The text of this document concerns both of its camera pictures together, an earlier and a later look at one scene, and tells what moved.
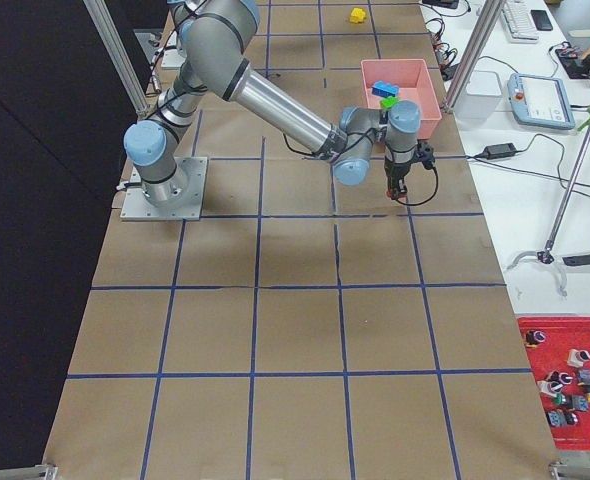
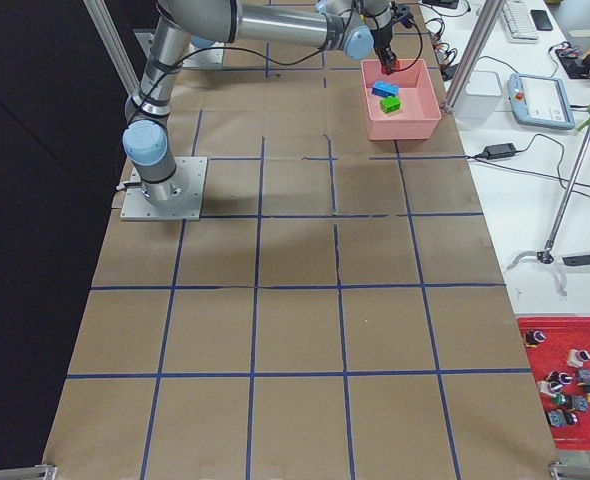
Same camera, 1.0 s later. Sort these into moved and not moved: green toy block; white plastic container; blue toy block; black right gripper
Moved: black right gripper
Not moved: blue toy block; white plastic container; green toy block
